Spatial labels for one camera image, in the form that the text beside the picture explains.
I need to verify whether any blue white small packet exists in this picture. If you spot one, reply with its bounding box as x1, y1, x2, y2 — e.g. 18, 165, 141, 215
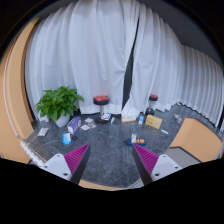
62, 133, 72, 145

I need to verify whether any white plant pot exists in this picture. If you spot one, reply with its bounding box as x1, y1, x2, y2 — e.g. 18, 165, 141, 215
56, 114, 70, 127

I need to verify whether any white blue bottle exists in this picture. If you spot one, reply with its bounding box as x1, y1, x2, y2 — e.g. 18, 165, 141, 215
138, 115, 144, 125

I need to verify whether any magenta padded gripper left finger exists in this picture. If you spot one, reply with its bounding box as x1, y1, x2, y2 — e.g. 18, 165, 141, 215
42, 143, 92, 185

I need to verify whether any red black stool left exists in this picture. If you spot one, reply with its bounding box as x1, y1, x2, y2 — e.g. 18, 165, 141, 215
93, 95, 110, 124

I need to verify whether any blue orange power strip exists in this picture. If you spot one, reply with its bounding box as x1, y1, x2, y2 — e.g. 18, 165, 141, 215
125, 138, 147, 146

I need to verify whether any white charger plug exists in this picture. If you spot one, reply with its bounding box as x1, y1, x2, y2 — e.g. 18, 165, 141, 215
131, 134, 137, 143

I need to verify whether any yellow cardboard box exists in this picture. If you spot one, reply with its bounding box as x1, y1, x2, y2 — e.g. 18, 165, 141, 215
145, 115, 162, 129

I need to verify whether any white paper bag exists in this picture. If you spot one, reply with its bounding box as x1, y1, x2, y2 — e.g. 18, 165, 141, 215
121, 110, 138, 123

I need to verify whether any white curtain left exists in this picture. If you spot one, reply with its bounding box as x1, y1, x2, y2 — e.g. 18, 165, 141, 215
25, 0, 140, 114

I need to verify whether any white card on floor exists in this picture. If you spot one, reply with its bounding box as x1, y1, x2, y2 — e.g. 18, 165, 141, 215
81, 125, 90, 131

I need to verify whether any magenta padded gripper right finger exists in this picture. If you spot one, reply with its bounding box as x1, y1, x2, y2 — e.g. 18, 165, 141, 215
131, 143, 183, 186

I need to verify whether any flat grey packet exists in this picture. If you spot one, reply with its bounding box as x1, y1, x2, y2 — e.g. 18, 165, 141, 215
38, 128, 49, 137

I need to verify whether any green potted plant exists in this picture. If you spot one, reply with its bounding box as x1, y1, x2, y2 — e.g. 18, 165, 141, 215
35, 86, 84, 122

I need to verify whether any white curtain right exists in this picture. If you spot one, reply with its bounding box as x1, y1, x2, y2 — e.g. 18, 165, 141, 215
122, 0, 224, 124

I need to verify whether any white curtain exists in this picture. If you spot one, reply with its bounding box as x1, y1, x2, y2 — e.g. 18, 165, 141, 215
25, 0, 140, 114
122, 0, 224, 124

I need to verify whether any small pink item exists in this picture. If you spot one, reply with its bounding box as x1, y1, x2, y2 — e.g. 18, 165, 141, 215
174, 114, 182, 124

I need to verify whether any purple white box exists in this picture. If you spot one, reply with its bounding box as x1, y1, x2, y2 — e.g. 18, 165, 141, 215
67, 116, 81, 135

